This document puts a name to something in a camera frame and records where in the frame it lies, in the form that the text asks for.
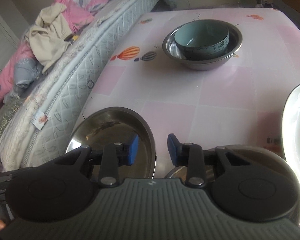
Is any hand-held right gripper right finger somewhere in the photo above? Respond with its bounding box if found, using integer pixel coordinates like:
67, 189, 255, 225
167, 134, 253, 188

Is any white panelled door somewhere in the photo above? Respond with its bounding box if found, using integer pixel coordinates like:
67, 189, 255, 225
0, 0, 19, 91

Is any white printed ceramic plate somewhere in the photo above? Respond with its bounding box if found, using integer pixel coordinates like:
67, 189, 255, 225
282, 82, 300, 198

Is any beige garment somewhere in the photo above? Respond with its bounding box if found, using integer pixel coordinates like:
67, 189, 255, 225
24, 3, 73, 75

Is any small steel plate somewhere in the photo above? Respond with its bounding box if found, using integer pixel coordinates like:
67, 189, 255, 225
65, 106, 158, 181

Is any large steel plate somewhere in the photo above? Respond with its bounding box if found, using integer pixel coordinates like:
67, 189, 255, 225
164, 143, 300, 233

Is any white quilted mattress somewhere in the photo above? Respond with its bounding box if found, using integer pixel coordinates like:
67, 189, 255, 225
0, 0, 166, 173

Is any small steel bowl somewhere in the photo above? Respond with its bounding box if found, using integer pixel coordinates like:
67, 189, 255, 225
162, 19, 243, 67

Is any teal ceramic bowl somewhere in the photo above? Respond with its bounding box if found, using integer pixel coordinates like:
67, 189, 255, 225
174, 21, 230, 60

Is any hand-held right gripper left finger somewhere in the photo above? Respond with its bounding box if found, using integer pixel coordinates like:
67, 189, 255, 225
54, 134, 140, 187

